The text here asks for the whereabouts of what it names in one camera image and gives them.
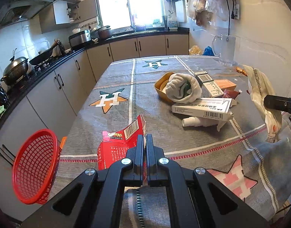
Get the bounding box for black power cable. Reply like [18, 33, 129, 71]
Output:
[226, 0, 232, 36]

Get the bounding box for beige lower cabinets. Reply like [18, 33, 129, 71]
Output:
[0, 34, 190, 176]

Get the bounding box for orange medicine box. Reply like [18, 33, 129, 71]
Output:
[214, 79, 237, 91]

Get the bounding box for kitchen window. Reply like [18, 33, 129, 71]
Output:
[94, 0, 165, 30]

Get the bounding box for glass pitcher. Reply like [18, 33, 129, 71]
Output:
[212, 34, 236, 66]

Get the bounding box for gas stove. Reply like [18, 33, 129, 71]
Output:
[29, 53, 65, 73]

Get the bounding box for red plastic basket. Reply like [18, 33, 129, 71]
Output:
[12, 129, 62, 205]

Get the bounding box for open wall cabinet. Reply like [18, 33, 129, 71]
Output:
[53, 0, 81, 25]

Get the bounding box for black kitchen countertop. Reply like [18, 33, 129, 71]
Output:
[0, 27, 190, 138]

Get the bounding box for black wok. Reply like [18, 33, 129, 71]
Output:
[29, 39, 59, 66]

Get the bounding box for hanging plastic bags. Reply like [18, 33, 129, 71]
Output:
[187, 0, 236, 26]

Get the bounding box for yellow plastic bag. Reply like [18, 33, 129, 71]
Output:
[189, 45, 203, 55]

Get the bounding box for white power strip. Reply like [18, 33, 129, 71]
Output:
[230, 0, 240, 19]

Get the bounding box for yellow square container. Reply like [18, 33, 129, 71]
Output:
[154, 72, 181, 104]

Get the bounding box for long white box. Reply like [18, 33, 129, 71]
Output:
[172, 97, 237, 131]

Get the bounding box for steel pot with lid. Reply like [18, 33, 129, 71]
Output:
[1, 49, 29, 86]

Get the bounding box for white rolled cloth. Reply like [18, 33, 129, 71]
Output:
[165, 73, 202, 104]

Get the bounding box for cream plastic bag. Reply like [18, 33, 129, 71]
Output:
[243, 65, 282, 143]

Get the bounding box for grey star-print tablecloth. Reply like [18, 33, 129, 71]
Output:
[49, 55, 291, 228]

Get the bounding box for steel range hood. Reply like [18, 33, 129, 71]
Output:
[0, 0, 57, 32]

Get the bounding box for reddish-brown pot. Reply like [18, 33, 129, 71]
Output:
[98, 27, 112, 40]

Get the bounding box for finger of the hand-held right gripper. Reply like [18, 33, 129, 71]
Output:
[264, 94, 291, 115]

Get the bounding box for blue plastic bag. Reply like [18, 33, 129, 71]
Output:
[202, 46, 216, 56]

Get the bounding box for white plastic bottle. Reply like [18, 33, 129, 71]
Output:
[182, 115, 219, 128]

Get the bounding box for stacked steel bowls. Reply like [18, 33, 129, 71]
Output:
[90, 25, 101, 40]

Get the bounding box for white barcode box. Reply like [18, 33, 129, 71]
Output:
[194, 71, 224, 98]

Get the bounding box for steel kettle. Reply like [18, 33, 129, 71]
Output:
[56, 41, 66, 55]

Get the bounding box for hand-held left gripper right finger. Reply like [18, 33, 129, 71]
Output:
[145, 134, 270, 228]

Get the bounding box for dark red packet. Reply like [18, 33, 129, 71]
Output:
[222, 89, 241, 100]

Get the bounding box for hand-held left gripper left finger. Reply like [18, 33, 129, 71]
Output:
[21, 134, 146, 228]

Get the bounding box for torn red carton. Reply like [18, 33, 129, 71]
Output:
[97, 114, 146, 171]

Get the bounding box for steel rice cooker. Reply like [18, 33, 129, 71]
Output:
[69, 30, 92, 48]

